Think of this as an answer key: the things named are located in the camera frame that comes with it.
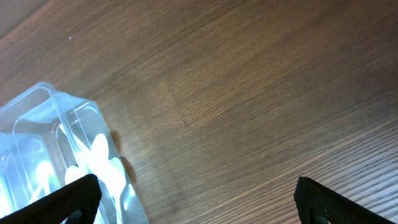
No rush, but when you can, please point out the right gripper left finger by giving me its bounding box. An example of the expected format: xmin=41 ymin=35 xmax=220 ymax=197
xmin=1 ymin=174 xmax=102 ymax=224

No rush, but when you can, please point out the right clear plastic container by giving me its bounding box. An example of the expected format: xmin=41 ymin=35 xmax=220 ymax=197
xmin=1 ymin=82 xmax=148 ymax=223

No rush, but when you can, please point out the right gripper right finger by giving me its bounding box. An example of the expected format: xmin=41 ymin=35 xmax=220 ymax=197
xmin=294 ymin=177 xmax=393 ymax=224

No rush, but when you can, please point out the white spoon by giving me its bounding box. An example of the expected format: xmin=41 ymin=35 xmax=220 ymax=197
xmin=64 ymin=166 xmax=87 ymax=185
xmin=91 ymin=133 xmax=109 ymax=166
xmin=104 ymin=157 xmax=126 ymax=223

